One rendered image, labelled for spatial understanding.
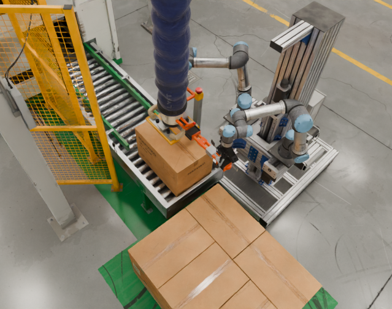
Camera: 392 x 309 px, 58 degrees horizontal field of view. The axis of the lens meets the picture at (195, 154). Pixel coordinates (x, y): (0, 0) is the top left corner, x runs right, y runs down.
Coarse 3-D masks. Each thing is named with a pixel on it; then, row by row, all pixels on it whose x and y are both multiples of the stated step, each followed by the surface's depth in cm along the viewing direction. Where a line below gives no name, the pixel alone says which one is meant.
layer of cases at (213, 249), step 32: (224, 192) 317; (192, 224) 297; (224, 224) 298; (256, 224) 300; (160, 256) 280; (192, 256) 281; (224, 256) 282; (256, 256) 283; (288, 256) 284; (160, 288) 266; (192, 288) 267; (224, 288) 268; (256, 288) 269; (288, 288) 270
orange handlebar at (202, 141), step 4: (188, 88) 288; (188, 92) 288; (192, 92) 285; (192, 96) 283; (188, 100) 282; (176, 120) 267; (184, 120) 267; (180, 124) 265; (184, 128) 263; (200, 136) 259; (196, 140) 257; (200, 140) 256; (204, 140) 256; (200, 144) 255; (204, 144) 257; (208, 144) 255; (204, 148) 253; (212, 156) 250; (216, 156) 249; (216, 160) 248; (228, 168) 244
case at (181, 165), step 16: (144, 128) 304; (176, 128) 306; (144, 144) 306; (160, 144) 295; (176, 144) 295; (192, 144) 296; (144, 160) 331; (160, 160) 294; (176, 160) 286; (192, 160) 287; (208, 160) 301; (160, 176) 317; (176, 176) 284; (192, 176) 301; (176, 192) 305
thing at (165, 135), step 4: (148, 116) 284; (156, 116) 284; (148, 120) 282; (152, 120) 281; (156, 120) 278; (160, 120) 282; (152, 124) 279; (156, 124) 279; (156, 128) 277; (168, 128) 277; (160, 132) 275; (164, 132) 274; (168, 132) 272; (172, 132) 275; (164, 136) 273; (168, 136) 272; (168, 140) 270; (172, 140) 271; (176, 140) 271; (172, 144) 270
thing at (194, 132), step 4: (188, 128) 261; (192, 128) 262; (196, 128) 262; (188, 132) 260; (192, 132) 260; (196, 132) 258; (200, 132) 261; (188, 136) 261; (192, 136) 256; (196, 136) 261; (192, 140) 261
